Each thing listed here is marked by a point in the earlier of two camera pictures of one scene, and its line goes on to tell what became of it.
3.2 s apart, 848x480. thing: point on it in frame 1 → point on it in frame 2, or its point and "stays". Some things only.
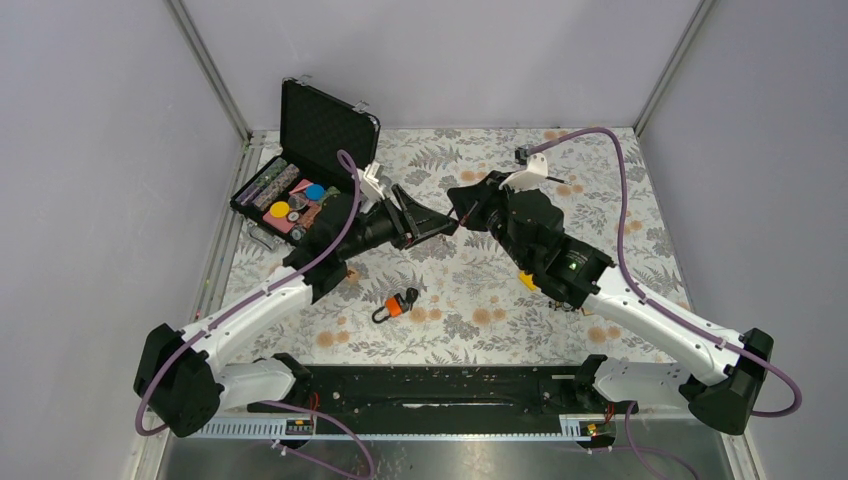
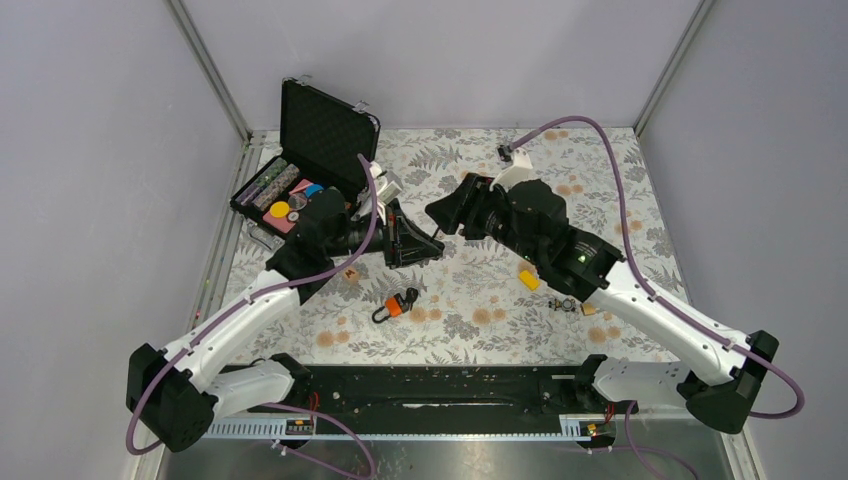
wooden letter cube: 352,275 stays
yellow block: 527,280 stays
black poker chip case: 316,124 stays
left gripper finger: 447,228 → 415,254
